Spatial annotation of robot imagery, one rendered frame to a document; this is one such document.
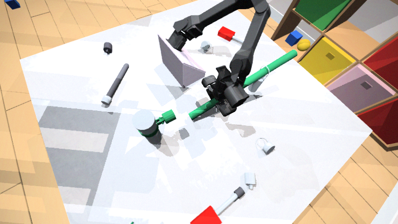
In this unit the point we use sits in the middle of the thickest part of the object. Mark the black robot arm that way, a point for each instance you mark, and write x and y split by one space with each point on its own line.
241 64

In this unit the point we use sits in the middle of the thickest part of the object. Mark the green cup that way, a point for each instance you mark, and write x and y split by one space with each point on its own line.
167 117

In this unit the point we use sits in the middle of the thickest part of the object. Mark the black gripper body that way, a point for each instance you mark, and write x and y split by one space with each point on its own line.
225 107

